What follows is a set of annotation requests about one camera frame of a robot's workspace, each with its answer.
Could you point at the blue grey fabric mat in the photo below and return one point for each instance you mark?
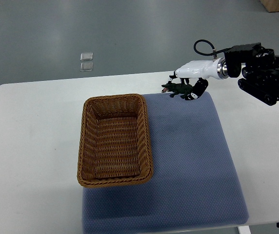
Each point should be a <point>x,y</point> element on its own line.
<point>194,184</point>

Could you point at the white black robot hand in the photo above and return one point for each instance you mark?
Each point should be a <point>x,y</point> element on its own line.
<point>202,70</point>

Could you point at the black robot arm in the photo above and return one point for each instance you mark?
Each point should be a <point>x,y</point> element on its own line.
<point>260,70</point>

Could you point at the brown wicker basket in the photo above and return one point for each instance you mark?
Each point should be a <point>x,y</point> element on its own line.
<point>115,146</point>

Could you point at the white table leg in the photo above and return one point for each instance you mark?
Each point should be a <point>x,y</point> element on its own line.
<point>244,230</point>

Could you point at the dark toy crocodile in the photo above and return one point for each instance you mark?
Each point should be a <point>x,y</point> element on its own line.
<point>184,90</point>

